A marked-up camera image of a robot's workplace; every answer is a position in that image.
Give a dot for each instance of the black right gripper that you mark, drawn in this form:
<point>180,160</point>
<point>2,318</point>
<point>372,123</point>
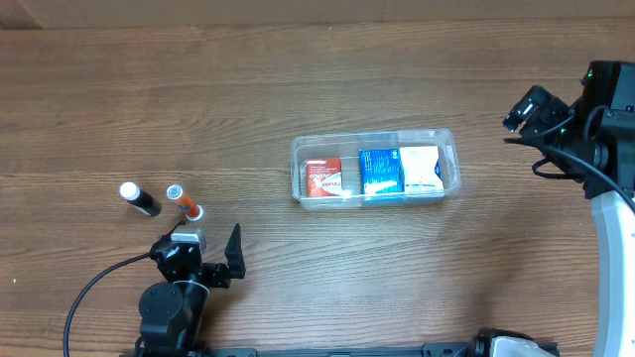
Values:
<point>538,121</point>

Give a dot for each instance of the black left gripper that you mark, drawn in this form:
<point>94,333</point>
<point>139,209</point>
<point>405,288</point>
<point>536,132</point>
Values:
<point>209,271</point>

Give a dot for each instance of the orange vitamin tube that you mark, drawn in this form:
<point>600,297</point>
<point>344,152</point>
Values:
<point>184,202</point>

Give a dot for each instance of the red Panadol box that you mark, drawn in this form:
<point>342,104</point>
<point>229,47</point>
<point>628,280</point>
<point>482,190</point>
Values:
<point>324,177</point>

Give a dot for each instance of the dark bottle white cap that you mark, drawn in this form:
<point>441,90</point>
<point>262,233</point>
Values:
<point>140,199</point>

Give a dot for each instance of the white medicine box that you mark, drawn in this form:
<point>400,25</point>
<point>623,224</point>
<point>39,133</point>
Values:
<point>421,169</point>

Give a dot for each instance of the blue VapoDrops box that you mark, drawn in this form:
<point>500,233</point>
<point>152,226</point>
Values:
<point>381,171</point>

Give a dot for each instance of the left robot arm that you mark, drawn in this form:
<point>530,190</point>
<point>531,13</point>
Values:
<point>172,311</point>

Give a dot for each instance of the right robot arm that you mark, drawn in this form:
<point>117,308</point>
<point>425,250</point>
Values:
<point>611,83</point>

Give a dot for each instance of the clear plastic container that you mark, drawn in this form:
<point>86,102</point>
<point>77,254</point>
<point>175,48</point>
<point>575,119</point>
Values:
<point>347,148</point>

